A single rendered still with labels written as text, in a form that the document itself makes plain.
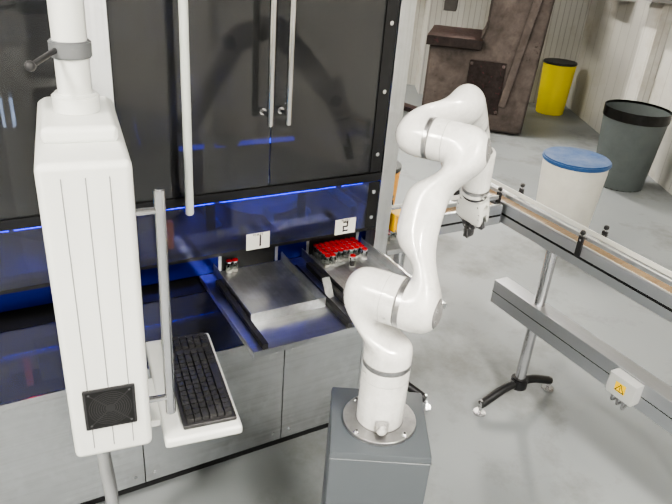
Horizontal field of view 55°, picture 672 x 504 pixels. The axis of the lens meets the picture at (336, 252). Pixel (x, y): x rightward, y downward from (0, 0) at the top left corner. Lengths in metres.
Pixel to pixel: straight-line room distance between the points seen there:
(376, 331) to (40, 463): 1.34
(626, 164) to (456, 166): 4.90
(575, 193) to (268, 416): 3.02
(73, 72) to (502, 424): 2.39
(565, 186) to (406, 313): 3.54
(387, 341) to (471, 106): 0.60
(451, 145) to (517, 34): 5.88
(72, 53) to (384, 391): 1.02
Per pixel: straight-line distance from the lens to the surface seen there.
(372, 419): 1.66
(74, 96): 1.52
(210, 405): 1.80
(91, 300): 1.48
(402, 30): 2.23
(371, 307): 1.48
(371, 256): 2.44
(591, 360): 2.85
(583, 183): 4.90
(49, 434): 2.39
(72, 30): 1.50
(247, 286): 2.20
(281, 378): 2.57
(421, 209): 1.48
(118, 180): 1.36
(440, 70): 7.42
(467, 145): 1.49
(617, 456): 3.23
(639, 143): 6.27
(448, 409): 3.17
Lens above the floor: 2.00
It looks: 27 degrees down
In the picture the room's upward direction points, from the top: 5 degrees clockwise
